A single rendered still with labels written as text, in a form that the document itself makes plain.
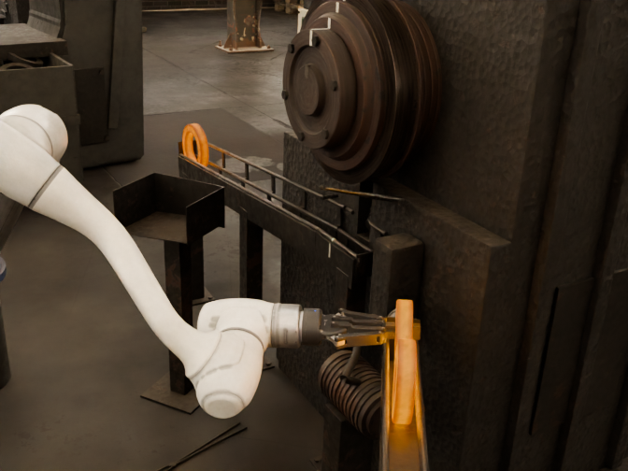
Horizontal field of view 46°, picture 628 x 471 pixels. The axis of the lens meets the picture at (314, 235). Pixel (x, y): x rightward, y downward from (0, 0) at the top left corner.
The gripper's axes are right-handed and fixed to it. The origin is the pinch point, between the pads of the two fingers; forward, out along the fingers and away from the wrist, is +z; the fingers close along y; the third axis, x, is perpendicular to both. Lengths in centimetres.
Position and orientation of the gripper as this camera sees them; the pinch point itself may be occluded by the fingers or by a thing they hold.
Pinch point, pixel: (403, 331)
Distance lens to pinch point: 152.9
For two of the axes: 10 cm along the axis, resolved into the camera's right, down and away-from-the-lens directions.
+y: -1.0, 3.9, -9.1
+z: 9.9, 0.3, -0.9
